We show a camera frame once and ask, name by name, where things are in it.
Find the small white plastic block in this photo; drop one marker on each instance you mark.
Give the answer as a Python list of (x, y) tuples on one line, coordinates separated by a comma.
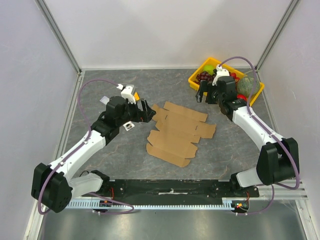
[(128, 126)]

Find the purple grape bunch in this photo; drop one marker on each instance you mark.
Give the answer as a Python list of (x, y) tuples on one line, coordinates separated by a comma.
[(203, 76)]

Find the brown cardboard box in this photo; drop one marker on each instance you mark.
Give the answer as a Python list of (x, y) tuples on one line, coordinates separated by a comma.
[(178, 130)]

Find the aluminium frame rail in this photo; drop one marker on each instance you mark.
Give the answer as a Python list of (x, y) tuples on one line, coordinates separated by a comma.
[(281, 192)]

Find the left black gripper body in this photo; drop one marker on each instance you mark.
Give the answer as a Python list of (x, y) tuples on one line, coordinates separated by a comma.
[(136, 115)]

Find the light green apple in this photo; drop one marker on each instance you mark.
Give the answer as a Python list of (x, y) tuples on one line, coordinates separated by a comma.
[(210, 69)]

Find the red strawberry cluster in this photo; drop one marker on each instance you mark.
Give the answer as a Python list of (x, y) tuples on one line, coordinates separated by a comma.
[(235, 77)]

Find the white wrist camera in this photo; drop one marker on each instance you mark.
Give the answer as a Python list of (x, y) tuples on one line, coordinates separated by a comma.
[(220, 72), (127, 92)]

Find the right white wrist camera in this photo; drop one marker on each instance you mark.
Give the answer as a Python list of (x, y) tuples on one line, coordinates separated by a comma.
[(220, 72)]

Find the green netted melon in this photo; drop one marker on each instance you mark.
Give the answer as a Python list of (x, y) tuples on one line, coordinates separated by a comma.
[(247, 84)]

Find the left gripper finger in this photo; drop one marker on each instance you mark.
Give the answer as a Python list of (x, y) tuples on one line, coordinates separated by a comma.
[(147, 115), (144, 106)]

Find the red apple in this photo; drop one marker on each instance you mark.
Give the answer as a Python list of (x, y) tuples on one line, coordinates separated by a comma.
[(241, 96)]

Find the yellow candy packet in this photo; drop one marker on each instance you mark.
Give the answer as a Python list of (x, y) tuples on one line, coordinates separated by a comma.
[(136, 96)]

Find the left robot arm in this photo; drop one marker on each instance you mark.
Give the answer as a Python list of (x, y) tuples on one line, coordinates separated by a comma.
[(54, 185)]

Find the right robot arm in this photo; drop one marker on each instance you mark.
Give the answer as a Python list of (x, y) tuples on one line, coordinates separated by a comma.
[(278, 158)]

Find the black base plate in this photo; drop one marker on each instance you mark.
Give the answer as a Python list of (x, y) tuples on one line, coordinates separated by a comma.
[(121, 188)]

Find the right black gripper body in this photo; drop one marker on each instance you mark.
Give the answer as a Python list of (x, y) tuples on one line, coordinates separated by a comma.
[(208, 92)]

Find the yellow plastic tray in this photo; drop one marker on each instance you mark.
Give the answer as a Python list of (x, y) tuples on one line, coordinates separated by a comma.
[(215, 62)]

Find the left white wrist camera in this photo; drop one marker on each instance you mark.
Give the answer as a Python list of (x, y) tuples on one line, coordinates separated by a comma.
[(127, 92)]

